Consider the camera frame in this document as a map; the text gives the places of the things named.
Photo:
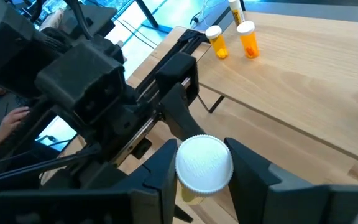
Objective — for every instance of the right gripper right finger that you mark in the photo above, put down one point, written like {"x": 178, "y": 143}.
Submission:
{"x": 259, "y": 193}

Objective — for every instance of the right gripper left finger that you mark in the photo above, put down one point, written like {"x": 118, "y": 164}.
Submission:
{"x": 154, "y": 193}

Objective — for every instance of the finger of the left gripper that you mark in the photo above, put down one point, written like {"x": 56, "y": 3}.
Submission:
{"x": 177, "y": 115}
{"x": 141, "y": 148}

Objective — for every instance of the large amber wide-capped bottle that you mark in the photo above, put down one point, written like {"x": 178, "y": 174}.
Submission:
{"x": 204, "y": 165}

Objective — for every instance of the orange bottle with yellow pills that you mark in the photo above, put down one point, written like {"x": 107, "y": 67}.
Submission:
{"x": 217, "y": 43}

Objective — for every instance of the slim yellow labelled pill bottle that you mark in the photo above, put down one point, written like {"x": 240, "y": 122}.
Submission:
{"x": 237, "y": 14}

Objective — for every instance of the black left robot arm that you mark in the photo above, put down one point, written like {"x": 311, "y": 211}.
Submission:
{"x": 8, "y": 46}

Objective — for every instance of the wooden shelf riser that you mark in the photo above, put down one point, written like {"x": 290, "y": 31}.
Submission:
{"x": 306, "y": 77}

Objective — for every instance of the person's hand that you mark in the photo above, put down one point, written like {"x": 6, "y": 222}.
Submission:
{"x": 12, "y": 121}

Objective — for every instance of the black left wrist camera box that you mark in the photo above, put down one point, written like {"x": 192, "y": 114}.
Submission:
{"x": 82, "y": 84}

